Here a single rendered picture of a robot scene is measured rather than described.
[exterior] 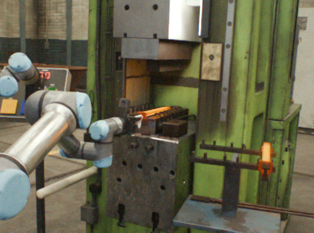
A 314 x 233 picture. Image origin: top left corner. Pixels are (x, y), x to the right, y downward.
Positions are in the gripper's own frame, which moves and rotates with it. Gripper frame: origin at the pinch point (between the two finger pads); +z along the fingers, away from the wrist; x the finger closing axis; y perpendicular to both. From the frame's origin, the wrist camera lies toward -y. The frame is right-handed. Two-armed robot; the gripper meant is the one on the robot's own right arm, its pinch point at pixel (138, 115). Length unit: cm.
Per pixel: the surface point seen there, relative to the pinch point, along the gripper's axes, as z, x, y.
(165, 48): 10.0, 7.6, -31.9
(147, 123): 2.6, 3.4, 4.1
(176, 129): 2.6, 18.6, 4.9
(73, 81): 513, -448, 39
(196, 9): 34, 13, -53
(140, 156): -3.2, 3.3, 19.1
